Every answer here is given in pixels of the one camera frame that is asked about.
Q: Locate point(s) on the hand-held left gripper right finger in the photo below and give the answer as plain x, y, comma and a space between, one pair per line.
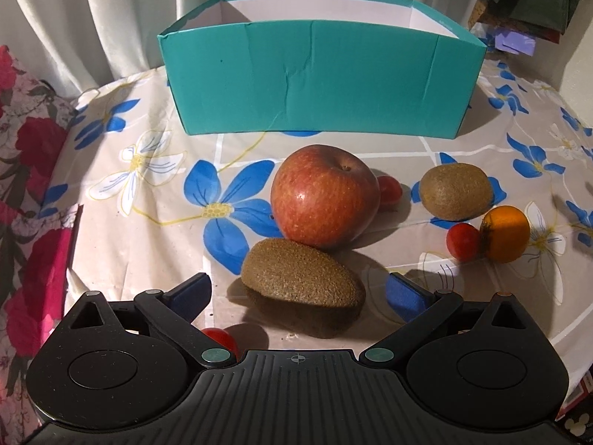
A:
407, 297

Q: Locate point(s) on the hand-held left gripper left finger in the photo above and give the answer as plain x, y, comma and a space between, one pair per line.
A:
191, 294

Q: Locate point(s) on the red cherry tomato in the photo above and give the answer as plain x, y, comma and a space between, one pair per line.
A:
220, 336
391, 192
463, 242

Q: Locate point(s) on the elongated brown kiwi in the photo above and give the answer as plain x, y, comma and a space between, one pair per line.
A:
296, 278

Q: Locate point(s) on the round brown kiwi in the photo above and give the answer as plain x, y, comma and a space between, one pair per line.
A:
456, 191

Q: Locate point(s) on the small orange tangerine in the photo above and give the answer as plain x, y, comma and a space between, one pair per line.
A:
507, 234

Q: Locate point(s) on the red apple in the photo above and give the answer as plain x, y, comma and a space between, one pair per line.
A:
324, 194

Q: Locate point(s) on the teal cardboard box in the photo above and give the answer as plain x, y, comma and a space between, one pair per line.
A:
324, 79

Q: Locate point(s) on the blue floral tablecloth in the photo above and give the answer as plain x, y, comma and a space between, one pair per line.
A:
139, 241

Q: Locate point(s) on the pink floral cloth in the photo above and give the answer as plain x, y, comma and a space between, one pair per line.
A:
32, 194

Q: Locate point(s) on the red and black box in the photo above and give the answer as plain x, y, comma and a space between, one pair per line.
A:
577, 403

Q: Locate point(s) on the purple paper item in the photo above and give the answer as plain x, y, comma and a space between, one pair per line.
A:
516, 41

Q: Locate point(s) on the brown patterned box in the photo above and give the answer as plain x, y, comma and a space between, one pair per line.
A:
482, 11

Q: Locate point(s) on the white curtain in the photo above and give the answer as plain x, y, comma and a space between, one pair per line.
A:
92, 9

